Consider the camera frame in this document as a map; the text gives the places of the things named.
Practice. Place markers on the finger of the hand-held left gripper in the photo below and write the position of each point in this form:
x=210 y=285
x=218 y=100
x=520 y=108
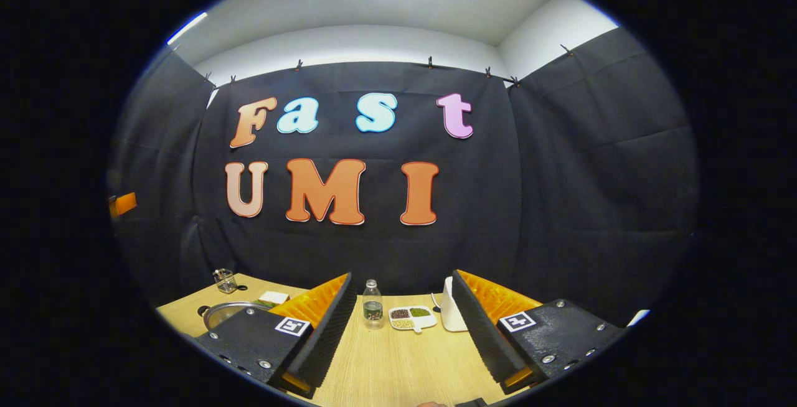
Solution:
x=123 y=204

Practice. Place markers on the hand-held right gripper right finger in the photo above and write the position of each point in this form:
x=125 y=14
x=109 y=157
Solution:
x=479 y=332

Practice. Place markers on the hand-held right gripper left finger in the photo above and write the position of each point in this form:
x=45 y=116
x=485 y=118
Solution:
x=330 y=332

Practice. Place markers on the white toaster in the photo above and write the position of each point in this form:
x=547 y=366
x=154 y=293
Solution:
x=451 y=313

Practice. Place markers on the clear plastic water bottle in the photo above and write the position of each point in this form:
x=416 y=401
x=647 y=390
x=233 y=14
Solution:
x=373 y=307

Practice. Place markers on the white spoon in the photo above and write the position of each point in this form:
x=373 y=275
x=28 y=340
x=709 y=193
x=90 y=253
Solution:
x=436 y=302

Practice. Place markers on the sandwich with lettuce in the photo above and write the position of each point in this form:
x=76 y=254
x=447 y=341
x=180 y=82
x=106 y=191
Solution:
x=274 y=297

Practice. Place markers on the white divided bean dish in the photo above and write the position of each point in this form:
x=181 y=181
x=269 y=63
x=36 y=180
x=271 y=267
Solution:
x=411 y=318

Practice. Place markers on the black backdrop cloth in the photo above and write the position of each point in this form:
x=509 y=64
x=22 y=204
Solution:
x=373 y=251

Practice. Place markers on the narrow ceiling light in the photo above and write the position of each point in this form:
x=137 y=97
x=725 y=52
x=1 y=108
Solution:
x=185 y=28

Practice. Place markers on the row of black cloth clips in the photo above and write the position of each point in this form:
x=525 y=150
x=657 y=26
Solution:
x=429 y=62

